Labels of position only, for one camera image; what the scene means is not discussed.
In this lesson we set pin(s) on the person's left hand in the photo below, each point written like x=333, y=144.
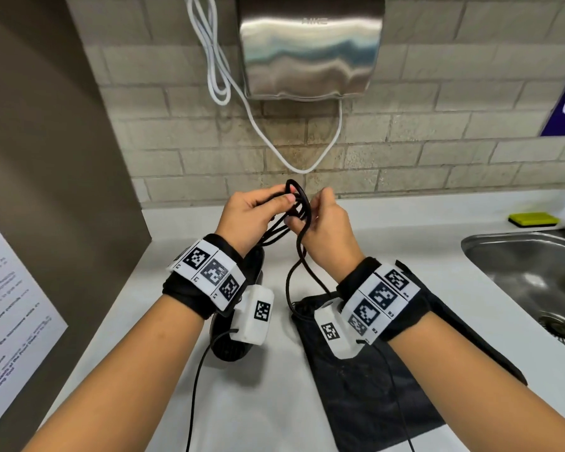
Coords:
x=242, y=218

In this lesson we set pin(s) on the person's right hand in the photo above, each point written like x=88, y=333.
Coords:
x=327, y=232

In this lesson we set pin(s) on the person's left thumb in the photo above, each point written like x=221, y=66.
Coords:
x=282, y=199

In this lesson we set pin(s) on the person's right fingers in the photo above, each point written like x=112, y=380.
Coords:
x=297, y=223

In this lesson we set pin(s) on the person's left forearm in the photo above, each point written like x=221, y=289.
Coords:
x=122, y=376

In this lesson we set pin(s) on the person's right forearm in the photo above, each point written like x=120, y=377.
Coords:
x=480, y=385

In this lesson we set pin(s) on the left wristband with marker tags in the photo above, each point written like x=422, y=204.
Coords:
x=207, y=275

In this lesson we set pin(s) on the wristband with marker tags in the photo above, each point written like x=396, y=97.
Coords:
x=381, y=298
x=207, y=275

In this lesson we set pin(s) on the right wristband with marker tags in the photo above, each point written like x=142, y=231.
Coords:
x=381, y=298

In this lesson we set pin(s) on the black hair dryer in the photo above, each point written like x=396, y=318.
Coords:
x=238, y=320

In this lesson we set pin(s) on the brown cabinet side panel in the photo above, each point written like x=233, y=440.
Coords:
x=52, y=207

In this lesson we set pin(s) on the yellow and black sponge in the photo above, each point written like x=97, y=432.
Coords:
x=533, y=219

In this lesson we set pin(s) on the stainless steel sink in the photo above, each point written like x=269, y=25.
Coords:
x=529, y=282

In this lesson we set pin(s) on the white paper notice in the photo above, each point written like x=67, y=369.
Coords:
x=9, y=320

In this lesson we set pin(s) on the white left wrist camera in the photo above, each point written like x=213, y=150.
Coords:
x=253, y=315

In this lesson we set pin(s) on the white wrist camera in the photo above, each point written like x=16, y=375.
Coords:
x=335, y=331
x=253, y=315

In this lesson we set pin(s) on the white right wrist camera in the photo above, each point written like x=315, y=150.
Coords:
x=335, y=331

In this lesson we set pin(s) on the steel wall hand dryer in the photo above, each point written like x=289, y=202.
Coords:
x=310, y=44

